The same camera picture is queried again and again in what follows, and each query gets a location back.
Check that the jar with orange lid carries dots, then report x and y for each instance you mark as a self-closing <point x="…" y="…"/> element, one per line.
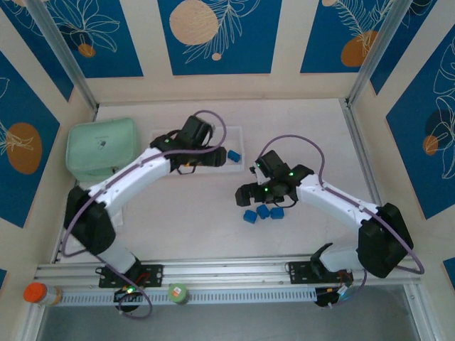
<point x="33" y="293"/>

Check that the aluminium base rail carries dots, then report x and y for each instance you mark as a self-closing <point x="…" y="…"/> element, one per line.
<point x="231" y="270"/>

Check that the black base controller board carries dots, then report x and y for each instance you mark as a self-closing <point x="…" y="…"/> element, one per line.
<point x="124" y="299"/>
<point x="325" y="296"/>

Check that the green tape roll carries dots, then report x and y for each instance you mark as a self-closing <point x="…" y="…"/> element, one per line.
<point x="178" y="293"/>

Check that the white three-compartment tray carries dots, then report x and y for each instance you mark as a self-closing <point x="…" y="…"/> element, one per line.
<point x="234" y="142"/>

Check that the aluminium table side rail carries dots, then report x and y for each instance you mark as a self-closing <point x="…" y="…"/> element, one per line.
<point x="362" y="156"/>

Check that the aluminium frame post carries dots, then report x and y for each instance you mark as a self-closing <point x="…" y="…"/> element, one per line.
<point x="380" y="53"/>
<point x="64" y="57"/>

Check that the mint green fabric pouch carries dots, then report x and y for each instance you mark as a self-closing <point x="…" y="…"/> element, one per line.
<point x="101" y="149"/>

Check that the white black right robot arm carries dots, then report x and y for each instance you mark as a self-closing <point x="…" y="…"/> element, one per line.
<point x="330" y="199"/>

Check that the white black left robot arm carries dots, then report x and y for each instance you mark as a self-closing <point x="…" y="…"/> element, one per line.
<point x="135" y="174"/>

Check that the blue square lego brick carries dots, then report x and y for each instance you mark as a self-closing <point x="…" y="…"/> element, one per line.
<point x="277" y="213"/>
<point x="250" y="216"/>
<point x="263" y="211"/>

